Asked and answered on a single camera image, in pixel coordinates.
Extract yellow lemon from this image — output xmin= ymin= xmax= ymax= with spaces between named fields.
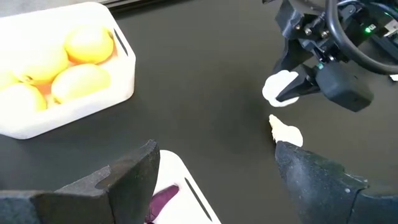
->
xmin=12 ymin=40 xmax=70 ymax=85

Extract white plush items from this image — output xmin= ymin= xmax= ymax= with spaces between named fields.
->
xmin=262 ymin=69 xmax=300 ymax=108

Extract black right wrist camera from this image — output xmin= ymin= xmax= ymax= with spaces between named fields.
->
xmin=314 ymin=60 xmax=374 ymax=113

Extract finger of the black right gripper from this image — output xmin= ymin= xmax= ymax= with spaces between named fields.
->
xmin=275 ymin=63 xmax=322 ymax=103
xmin=272 ymin=39 xmax=313 ymax=75

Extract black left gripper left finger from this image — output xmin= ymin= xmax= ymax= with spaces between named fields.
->
xmin=30 ymin=139 xmax=161 ymax=224

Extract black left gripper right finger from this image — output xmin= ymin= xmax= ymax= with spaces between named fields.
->
xmin=274 ymin=140 xmax=370 ymax=224

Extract white garlic bulb with stem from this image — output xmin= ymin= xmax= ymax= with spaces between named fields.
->
xmin=268 ymin=114 xmax=304 ymax=148

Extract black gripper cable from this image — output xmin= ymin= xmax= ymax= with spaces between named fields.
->
xmin=325 ymin=0 xmax=398 ymax=76

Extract purple eggplant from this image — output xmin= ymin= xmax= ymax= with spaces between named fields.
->
xmin=144 ymin=184 xmax=180 ymax=224

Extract white plastic basket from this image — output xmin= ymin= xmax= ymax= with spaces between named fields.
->
xmin=0 ymin=1 xmax=137 ymax=140
xmin=148 ymin=149 xmax=222 ymax=224

